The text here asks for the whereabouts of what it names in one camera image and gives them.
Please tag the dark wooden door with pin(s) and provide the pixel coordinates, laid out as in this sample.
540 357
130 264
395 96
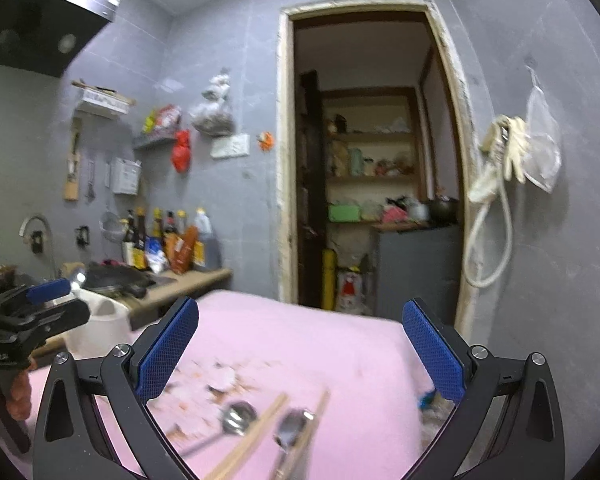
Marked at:
307 185

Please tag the hanging metal tool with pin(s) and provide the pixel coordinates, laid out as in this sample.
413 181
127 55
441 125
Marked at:
108 172

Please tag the black range hood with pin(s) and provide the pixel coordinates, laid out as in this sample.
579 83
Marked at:
30 30

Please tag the white blue seasoning bag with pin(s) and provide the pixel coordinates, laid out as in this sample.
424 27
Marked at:
156 259

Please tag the red plastic bag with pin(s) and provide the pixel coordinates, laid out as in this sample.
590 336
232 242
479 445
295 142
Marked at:
181 152

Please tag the metal spoon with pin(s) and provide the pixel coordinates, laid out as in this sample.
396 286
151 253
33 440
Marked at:
237 417
292 427

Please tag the person's left hand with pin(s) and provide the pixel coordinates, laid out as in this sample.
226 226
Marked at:
19 395

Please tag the wooden door frame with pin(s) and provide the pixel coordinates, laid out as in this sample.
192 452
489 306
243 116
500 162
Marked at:
282 160

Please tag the steel faucet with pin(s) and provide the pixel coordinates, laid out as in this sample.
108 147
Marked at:
35 218

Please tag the green plastic box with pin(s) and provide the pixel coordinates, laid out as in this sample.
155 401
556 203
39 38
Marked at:
344 212

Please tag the clear bag of dried goods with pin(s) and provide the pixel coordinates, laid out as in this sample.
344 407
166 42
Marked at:
214 112

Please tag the orange wall hook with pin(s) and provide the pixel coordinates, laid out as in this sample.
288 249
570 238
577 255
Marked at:
266 141

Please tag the white plastic utensil holder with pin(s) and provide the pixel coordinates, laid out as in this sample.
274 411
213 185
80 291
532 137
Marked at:
97 325

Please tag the wooden chopstick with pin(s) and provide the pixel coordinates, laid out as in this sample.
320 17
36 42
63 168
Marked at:
310 420
250 437

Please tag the row of condiment bottles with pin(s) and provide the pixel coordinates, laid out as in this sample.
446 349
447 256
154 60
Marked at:
140 240

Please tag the green yellow snack packet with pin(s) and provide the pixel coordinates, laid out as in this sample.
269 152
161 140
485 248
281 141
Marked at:
150 121

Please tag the cream rubber gloves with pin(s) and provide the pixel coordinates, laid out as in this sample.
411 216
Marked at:
512 145

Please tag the red white bag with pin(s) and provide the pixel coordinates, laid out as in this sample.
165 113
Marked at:
350 290

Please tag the hanging metal peeler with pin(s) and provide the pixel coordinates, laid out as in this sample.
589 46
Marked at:
90 180

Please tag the white switch outlet panel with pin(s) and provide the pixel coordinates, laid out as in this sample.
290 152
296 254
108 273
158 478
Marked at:
230 146

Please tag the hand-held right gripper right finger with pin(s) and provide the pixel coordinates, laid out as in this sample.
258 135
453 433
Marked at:
435 355

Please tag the metal spice shelf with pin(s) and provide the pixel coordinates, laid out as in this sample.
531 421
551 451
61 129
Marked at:
152 141

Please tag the small metal pot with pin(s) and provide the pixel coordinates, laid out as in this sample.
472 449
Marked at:
419 211

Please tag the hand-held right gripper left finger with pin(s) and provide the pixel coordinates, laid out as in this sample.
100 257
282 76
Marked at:
165 355

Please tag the tan loofah sponge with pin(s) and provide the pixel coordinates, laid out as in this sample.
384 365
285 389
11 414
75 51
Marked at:
72 268

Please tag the orange chili powder packet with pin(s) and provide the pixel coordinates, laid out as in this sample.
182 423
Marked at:
182 252

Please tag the black wok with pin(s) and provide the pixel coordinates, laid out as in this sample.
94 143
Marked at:
112 280

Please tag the pink dish cloth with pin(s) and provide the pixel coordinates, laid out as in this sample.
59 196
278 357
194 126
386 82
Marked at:
111 262

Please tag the red white snack packet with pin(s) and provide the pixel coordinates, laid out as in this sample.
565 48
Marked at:
168 117

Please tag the clear plastic bag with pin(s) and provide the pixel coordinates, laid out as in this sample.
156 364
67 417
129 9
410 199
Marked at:
542 135

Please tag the metal mesh strainer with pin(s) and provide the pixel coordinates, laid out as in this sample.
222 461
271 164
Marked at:
111 225

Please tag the white plastic wall basket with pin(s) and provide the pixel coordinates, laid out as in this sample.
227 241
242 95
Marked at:
125 175

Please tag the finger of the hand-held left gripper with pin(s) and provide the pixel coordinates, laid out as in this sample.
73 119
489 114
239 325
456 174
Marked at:
55 316
47 291

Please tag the grey cabinet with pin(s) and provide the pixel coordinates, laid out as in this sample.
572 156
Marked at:
415 270

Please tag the wooden shelf unit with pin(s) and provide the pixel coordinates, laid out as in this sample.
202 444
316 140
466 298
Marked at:
370 135

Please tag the yellow cylinder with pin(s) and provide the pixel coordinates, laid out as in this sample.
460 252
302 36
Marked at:
328 280

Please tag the black wall socket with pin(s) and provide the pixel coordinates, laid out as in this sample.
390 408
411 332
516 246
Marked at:
37 241
82 236

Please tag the pink crumpled rag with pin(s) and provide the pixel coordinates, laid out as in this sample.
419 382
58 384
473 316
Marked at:
394 215

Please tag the black cooking pot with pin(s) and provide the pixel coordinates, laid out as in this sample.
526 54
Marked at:
442 210

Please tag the small blue object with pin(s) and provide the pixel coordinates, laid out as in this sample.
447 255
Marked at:
425 400

